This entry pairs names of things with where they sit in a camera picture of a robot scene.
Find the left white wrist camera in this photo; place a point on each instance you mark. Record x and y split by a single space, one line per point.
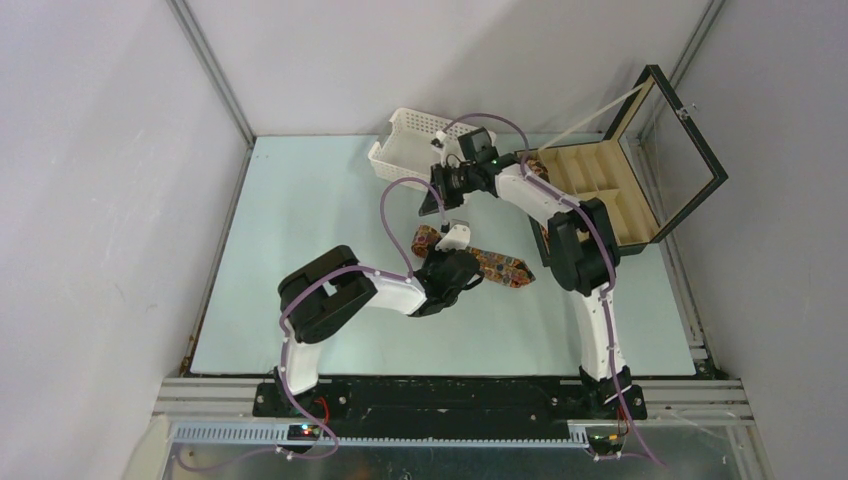
457 238

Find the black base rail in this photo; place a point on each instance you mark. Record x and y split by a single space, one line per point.
452 408

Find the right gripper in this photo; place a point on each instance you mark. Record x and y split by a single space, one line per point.
440 180

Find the colourful patterned tie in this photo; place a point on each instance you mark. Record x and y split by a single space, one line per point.
497 268

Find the white perforated plastic basket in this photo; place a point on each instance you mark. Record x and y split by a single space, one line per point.
404 149

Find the rolled tie far compartment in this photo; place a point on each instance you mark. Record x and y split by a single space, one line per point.
538 167

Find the black compartment tie box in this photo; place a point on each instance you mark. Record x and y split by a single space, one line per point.
652 168

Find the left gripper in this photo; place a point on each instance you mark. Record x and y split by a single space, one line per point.
431 254

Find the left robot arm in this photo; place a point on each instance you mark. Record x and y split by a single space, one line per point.
317 300

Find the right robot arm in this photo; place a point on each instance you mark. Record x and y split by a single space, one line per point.
582 246

